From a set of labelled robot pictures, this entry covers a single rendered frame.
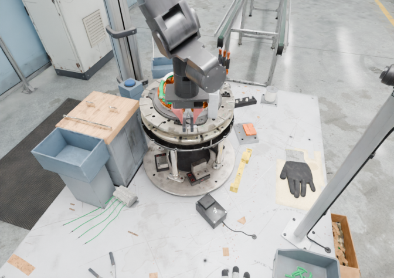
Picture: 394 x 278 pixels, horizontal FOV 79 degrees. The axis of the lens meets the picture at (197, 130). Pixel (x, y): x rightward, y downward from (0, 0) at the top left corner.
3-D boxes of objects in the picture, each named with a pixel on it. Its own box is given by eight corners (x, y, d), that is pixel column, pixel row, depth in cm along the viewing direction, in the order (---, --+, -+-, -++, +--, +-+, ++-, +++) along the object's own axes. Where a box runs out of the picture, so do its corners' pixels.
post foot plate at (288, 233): (279, 235, 79) (280, 234, 78) (292, 216, 84) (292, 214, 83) (306, 254, 75) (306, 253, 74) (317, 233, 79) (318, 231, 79)
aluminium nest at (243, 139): (258, 142, 108) (260, 138, 107) (239, 144, 107) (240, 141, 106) (250, 124, 117) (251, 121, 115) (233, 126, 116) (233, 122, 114)
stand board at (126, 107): (108, 145, 72) (106, 139, 71) (57, 131, 77) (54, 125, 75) (140, 105, 86) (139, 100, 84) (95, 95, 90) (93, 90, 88)
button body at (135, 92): (150, 126, 115) (142, 82, 98) (140, 135, 111) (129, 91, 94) (140, 121, 118) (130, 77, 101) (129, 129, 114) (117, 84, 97)
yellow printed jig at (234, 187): (238, 194, 90) (239, 189, 87) (229, 190, 91) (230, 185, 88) (251, 152, 104) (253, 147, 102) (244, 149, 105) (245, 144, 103)
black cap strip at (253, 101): (256, 104, 128) (257, 100, 127) (230, 109, 125) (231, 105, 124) (252, 98, 132) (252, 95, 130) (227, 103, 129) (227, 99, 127)
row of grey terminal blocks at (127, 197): (141, 200, 88) (139, 194, 85) (132, 210, 85) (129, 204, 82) (121, 187, 92) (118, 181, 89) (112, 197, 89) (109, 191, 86)
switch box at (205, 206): (213, 229, 80) (214, 222, 76) (194, 209, 85) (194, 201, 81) (226, 218, 83) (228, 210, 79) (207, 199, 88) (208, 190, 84)
